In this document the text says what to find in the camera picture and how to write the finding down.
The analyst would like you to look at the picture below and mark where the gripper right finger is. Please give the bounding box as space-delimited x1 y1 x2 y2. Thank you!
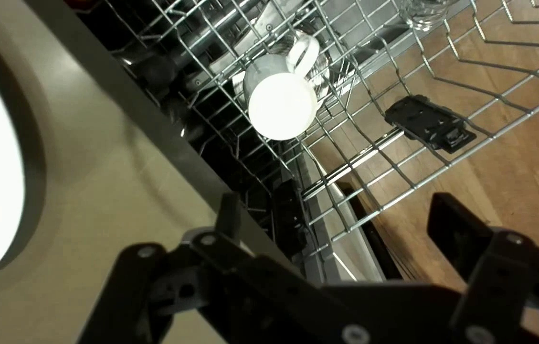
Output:
426 192 539 344

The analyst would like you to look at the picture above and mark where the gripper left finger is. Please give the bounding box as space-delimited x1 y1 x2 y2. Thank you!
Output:
77 192 371 344

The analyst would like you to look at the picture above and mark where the white cup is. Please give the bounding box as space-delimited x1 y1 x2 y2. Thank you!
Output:
242 33 330 141

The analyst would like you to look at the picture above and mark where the dishwasher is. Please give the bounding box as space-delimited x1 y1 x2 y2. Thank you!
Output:
26 0 539 283

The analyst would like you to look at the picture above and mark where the black plastic rack clip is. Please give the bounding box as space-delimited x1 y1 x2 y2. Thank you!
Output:
384 95 478 155

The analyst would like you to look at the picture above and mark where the clear drinking glass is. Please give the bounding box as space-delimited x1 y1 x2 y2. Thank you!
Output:
401 0 447 32

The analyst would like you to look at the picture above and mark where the wire dishwasher rack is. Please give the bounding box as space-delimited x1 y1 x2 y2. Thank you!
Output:
102 0 539 261

